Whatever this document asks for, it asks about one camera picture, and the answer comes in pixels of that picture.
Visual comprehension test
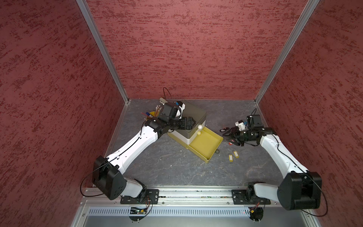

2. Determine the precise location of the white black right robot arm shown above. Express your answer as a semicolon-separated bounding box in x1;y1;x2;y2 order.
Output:
222;114;322;211

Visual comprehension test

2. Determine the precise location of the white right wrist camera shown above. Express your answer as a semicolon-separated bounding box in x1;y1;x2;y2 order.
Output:
235;120;246;131

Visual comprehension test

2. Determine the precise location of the beige eraser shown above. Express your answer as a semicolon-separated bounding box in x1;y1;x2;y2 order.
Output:
159;97;168;105

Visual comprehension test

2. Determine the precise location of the aluminium corner post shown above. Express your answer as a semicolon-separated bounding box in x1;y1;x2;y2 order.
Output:
76;0;130;104
254;0;320;106

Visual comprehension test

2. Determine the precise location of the aluminium front rail frame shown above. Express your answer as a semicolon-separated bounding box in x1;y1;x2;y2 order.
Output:
71;186;321;227

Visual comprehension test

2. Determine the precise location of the olive three-drawer desk organizer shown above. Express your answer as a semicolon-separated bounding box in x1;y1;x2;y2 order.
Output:
168;100;207;147

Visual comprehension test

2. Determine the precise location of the right aluminium corner post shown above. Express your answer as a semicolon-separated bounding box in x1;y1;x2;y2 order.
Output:
254;0;320;106

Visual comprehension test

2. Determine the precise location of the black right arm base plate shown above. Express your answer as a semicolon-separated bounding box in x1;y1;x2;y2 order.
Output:
232;189;271;205

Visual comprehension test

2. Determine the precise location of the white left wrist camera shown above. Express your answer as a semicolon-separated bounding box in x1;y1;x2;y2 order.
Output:
175;101;185;119

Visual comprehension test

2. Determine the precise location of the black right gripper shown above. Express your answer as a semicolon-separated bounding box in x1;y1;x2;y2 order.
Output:
222;125;255;145

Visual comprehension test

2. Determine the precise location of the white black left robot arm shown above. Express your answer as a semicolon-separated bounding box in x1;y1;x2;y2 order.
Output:
91;101;196;200

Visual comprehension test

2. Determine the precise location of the left aluminium corner post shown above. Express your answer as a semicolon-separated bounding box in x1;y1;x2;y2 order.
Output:
76;0;130;104

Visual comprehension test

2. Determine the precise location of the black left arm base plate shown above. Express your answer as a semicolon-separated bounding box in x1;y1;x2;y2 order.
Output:
120;189;159;205

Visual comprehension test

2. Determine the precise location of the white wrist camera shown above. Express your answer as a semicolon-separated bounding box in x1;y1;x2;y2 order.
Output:
235;120;246;131
175;101;185;119

